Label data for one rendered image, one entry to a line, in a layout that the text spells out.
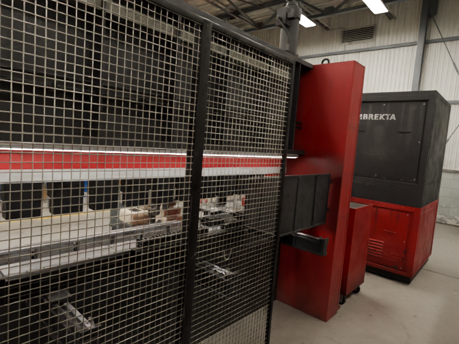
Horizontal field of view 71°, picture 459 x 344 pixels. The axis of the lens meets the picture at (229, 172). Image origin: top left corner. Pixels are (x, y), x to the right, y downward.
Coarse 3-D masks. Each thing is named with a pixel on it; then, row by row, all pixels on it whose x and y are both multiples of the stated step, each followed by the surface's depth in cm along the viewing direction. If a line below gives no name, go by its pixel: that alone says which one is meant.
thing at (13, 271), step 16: (80, 256) 143; (96, 256) 145; (112, 256) 149; (128, 256) 155; (0, 272) 122; (16, 272) 123; (32, 272) 125; (48, 272) 128; (80, 272) 138; (112, 272) 149; (16, 288) 120; (32, 288) 124; (48, 288) 129; (64, 288) 134; (0, 304) 117
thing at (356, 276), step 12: (360, 204) 346; (372, 204) 343; (348, 216) 312; (360, 216) 319; (348, 228) 312; (360, 228) 323; (348, 240) 312; (360, 240) 328; (348, 252) 313; (360, 252) 332; (348, 264) 313; (360, 264) 337; (348, 276) 315; (360, 276) 341; (348, 288) 319
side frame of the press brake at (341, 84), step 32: (320, 64) 286; (352, 64) 267; (320, 96) 287; (352, 96) 272; (320, 128) 287; (352, 128) 280; (288, 160) 310; (320, 160) 288; (352, 160) 289; (288, 256) 312; (320, 256) 289; (288, 288) 313; (320, 288) 290
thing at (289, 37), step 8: (280, 8) 267; (288, 8) 265; (296, 8) 268; (280, 16) 264; (288, 16) 264; (296, 16) 269; (280, 24) 258; (288, 24) 268; (296, 24) 272; (288, 32) 271; (296, 32) 273; (280, 40) 278; (288, 40) 253; (296, 40) 274; (280, 48) 277; (288, 48) 253; (296, 48) 277; (296, 56) 273
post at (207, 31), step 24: (192, 72) 125; (192, 96) 125; (192, 120) 125; (192, 168) 126; (192, 192) 126; (192, 216) 128; (192, 240) 129; (192, 264) 131; (192, 288) 133; (192, 312) 134
